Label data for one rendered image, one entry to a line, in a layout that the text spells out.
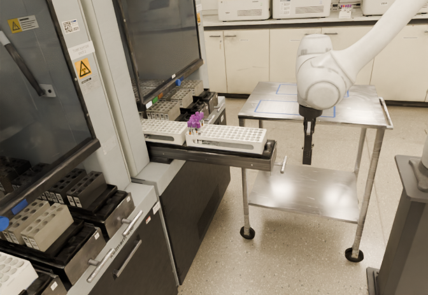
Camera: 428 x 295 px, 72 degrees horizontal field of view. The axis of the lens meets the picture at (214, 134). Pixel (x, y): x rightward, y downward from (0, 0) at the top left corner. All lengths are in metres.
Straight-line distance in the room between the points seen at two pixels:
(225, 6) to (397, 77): 1.87
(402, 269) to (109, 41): 1.37
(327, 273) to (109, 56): 1.44
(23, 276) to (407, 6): 1.07
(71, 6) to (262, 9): 2.57
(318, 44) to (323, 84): 0.20
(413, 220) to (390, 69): 2.29
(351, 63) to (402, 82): 2.71
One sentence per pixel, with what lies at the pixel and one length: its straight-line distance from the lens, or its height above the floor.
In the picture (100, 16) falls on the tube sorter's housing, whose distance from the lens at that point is 0.99.
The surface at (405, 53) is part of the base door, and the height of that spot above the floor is 0.56.
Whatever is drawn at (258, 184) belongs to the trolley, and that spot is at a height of 0.28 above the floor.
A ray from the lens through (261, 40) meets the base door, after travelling 3.35.
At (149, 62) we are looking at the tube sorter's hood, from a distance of 1.17.
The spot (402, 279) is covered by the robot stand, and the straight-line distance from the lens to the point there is 1.52.
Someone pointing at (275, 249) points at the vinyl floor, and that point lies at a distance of 1.81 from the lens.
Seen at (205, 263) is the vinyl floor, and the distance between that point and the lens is 1.77.
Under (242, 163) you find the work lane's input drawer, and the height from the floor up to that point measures 0.78.
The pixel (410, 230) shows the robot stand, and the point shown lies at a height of 0.51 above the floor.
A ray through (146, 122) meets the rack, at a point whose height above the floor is 0.86.
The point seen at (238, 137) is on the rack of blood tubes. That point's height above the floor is 0.86.
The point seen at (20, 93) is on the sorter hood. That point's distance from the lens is 0.78.
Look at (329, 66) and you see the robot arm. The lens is 0.76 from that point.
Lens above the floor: 1.40
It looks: 29 degrees down
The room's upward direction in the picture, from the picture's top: 6 degrees counter-clockwise
